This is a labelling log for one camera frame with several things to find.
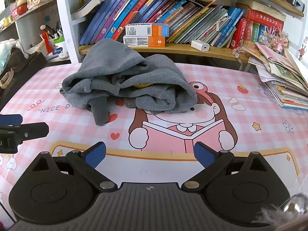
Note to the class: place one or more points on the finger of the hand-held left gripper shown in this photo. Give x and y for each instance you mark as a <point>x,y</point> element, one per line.
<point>10,119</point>
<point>31,128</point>

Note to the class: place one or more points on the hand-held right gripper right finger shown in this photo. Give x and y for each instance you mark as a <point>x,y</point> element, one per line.
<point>204,156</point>

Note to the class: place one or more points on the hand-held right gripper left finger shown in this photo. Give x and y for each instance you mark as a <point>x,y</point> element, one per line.
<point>95,154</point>

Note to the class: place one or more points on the grey sweatpants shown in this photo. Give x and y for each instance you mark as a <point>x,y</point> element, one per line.
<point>154,72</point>

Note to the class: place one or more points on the dark bag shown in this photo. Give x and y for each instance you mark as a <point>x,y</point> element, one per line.
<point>21,77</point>

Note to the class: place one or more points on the pink checked cartoon desk mat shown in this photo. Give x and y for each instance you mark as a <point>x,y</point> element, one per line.
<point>240,130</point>

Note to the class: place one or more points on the white plush toy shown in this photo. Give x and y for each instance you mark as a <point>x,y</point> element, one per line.
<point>8,45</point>

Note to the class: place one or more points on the grey fluffy sleeve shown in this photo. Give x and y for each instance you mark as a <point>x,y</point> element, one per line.
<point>272,215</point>

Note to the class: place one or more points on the white side shelf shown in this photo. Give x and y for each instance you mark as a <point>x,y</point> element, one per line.
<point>19,30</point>

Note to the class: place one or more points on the pens in holder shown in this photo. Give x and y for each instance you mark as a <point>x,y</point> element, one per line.
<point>55,30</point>

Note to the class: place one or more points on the beaded trinket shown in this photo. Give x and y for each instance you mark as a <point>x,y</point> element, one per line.
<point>239,52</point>

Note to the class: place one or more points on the wooden bookshelf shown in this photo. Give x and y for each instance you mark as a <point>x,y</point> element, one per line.
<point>180,49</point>

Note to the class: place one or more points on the white charger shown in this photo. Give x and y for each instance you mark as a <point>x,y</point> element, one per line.
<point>200,45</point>

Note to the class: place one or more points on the red jar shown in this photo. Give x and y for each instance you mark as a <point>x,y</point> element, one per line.
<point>22,9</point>

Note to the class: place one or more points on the stack of booklets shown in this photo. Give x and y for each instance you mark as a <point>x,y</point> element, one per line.
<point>284,77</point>

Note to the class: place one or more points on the orange blue white box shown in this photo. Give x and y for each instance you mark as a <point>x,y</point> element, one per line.
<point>144,30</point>

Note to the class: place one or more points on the glittery decoration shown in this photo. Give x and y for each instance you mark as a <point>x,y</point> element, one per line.
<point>274,39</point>

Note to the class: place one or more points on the row of books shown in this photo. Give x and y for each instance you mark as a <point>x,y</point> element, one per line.
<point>168,12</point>

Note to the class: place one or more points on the black device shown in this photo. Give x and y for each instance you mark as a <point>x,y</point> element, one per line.
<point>294,0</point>

